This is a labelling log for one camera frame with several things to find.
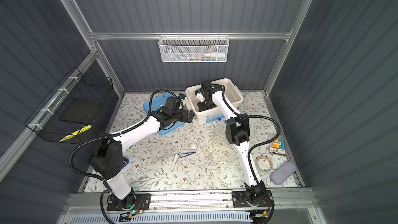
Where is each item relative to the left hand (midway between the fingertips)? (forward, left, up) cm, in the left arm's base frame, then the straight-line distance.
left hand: (187, 111), depth 89 cm
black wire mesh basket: (-8, +54, +14) cm, 56 cm away
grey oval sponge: (-32, -51, -11) cm, 61 cm away
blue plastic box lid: (+23, +24, -16) cm, 37 cm away
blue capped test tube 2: (-8, -21, 0) cm, 23 cm away
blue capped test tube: (-7, -18, -1) cm, 19 cm away
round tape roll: (-27, -42, -15) cm, 52 cm away
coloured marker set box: (-19, -53, -13) cm, 57 cm away
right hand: (+7, -10, -8) cm, 15 cm away
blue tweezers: (-19, 0, -15) cm, 24 cm away
